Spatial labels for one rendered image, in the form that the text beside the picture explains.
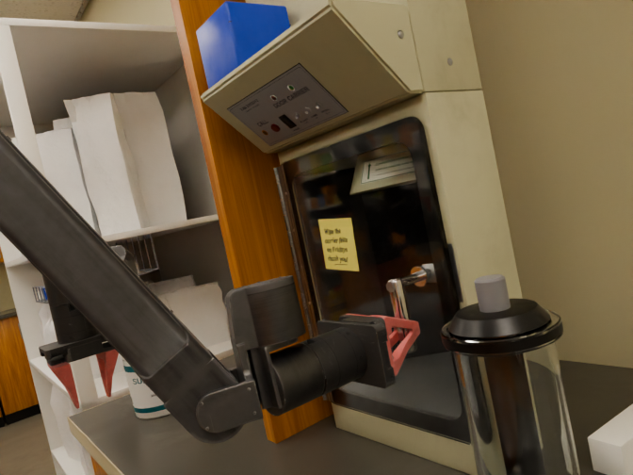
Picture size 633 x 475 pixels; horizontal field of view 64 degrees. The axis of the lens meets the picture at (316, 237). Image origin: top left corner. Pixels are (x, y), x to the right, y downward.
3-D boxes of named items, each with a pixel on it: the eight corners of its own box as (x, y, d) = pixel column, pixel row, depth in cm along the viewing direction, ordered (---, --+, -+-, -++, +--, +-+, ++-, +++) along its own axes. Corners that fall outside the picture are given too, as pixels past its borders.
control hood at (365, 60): (276, 153, 84) (263, 92, 83) (427, 91, 58) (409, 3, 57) (213, 160, 77) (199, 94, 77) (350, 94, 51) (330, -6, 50)
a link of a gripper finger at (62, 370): (117, 399, 76) (104, 338, 76) (66, 418, 72) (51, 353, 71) (105, 391, 82) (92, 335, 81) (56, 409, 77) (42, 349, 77)
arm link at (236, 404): (196, 413, 52) (201, 438, 44) (170, 303, 52) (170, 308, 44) (306, 378, 56) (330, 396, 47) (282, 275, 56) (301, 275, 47)
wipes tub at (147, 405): (181, 391, 125) (168, 332, 124) (202, 401, 115) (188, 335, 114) (128, 413, 117) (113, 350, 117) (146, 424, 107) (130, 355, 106)
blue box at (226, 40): (265, 90, 82) (252, 33, 81) (300, 67, 74) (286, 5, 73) (207, 91, 76) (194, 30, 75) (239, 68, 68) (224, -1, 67)
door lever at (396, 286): (441, 341, 62) (425, 339, 64) (426, 265, 61) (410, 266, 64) (412, 356, 59) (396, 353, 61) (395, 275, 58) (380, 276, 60)
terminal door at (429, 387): (331, 401, 85) (281, 164, 83) (487, 446, 60) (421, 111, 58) (327, 402, 85) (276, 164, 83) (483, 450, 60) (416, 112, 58)
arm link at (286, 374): (251, 416, 51) (281, 424, 46) (235, 348, 51) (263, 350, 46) (306, 390, 55) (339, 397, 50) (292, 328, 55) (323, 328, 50)
